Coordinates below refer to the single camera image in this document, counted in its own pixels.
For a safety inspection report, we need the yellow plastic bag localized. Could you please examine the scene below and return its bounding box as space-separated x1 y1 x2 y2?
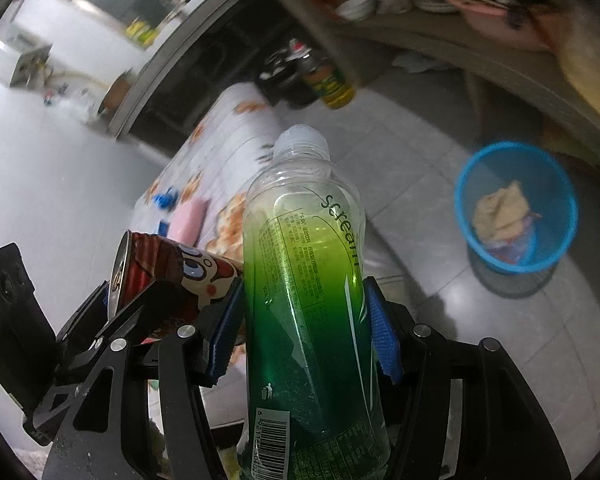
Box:
554 0 600 122

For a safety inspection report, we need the perforated grey shelf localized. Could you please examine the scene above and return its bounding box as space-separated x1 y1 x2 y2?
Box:
267 0 600 177

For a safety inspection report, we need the red drink can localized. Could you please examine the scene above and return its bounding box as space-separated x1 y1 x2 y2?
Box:
107 230 245 347

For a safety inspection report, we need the white rag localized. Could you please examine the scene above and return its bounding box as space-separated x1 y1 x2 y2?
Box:
391 51 452 74

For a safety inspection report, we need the tan wrapper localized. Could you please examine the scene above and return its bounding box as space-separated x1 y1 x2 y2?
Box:
472 179 532 241

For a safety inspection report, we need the grey kitchen counter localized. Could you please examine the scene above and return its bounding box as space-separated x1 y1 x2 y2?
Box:
100 0 600 181

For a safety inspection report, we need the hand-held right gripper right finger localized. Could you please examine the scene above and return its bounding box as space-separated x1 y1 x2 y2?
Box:
362 275 572 480

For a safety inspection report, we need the blue plastic basket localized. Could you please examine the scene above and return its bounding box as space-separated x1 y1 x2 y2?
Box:
454 141 579 274

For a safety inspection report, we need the pink packet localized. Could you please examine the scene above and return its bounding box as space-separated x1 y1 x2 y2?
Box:
171 196 212 247

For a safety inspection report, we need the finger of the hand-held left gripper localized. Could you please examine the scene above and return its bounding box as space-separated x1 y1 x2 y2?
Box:
22 304 147 447
54 281 111 357

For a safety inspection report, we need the yellow bottle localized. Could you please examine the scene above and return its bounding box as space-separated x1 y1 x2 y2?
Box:
124 16 159 49

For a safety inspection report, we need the cooking oil bottle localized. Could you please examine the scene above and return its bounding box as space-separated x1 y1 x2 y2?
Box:
287 39 356 111

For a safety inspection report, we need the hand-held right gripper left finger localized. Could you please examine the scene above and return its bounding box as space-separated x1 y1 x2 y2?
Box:
42 276 246 480

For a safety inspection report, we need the metal basin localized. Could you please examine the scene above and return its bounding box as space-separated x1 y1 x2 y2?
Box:
99 69 137 117

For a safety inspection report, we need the dark jar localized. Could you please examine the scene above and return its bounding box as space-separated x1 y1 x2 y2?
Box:
258 50 312 107

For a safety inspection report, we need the white bowl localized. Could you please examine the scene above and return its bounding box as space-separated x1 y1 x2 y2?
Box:
336 0 379 22

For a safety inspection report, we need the pink basin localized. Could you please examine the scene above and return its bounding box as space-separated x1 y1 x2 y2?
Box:
442 0 557 52

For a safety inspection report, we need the green plastic bottle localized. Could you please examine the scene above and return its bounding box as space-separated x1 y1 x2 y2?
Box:
236 125 393 480

